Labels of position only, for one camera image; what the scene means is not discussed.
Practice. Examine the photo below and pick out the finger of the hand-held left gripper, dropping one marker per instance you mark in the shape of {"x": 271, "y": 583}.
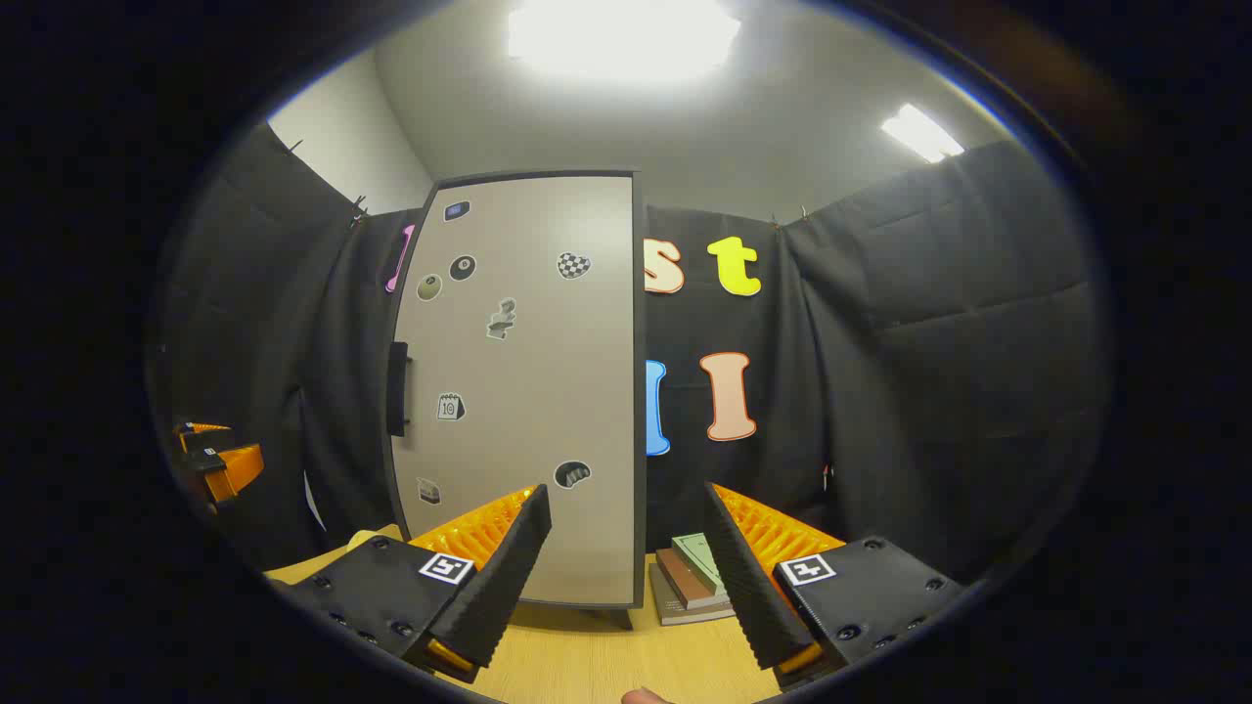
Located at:
{"x": 201, "y": 435}
{"x": 233, "y": 471}

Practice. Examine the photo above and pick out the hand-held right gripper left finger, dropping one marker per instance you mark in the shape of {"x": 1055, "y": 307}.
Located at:
{"x": 509, "y": 567}

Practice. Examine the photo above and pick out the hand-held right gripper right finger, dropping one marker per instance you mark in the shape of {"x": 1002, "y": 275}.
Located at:
{"x": 748, "y": 587}

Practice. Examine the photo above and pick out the brown book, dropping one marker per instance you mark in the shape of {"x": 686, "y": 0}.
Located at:
{"x": 683, "y": 582}

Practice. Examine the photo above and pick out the grey book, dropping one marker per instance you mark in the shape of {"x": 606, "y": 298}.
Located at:
{"x": 675, "y": 611}

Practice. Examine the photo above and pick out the black backdrop cloth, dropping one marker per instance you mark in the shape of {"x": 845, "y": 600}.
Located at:
{"x": 929, "y": 342}

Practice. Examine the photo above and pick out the narrow ceiling light panel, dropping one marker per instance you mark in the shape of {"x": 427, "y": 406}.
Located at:
{"x": 919, "y": 132}

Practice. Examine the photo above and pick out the large ceiling light panel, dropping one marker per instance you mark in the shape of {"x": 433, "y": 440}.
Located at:
{"x": 626, "y": 34}

